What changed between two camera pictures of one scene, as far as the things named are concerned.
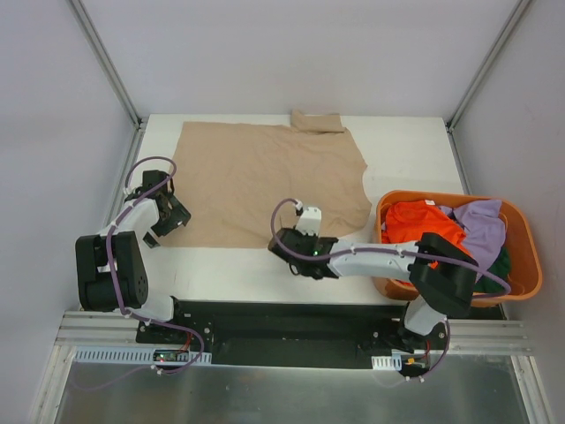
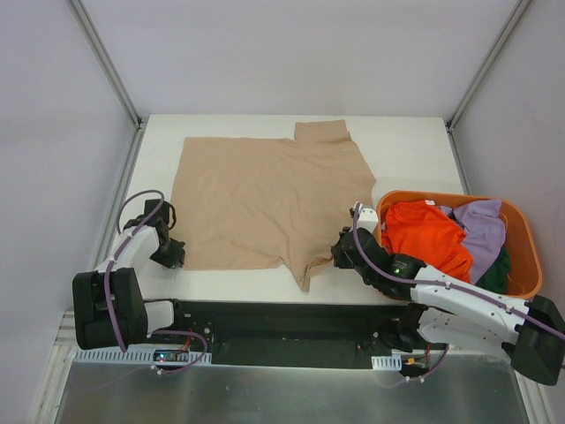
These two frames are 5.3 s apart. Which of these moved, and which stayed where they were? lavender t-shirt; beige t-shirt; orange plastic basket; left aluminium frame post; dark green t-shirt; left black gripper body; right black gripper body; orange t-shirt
Moved: left black gripper body; right black gripper body; beige t-shirt
Stayed: left aluminium frame post; orange t-shirt; lavender t-shirt; orange plastic basket; dark green t-shirt
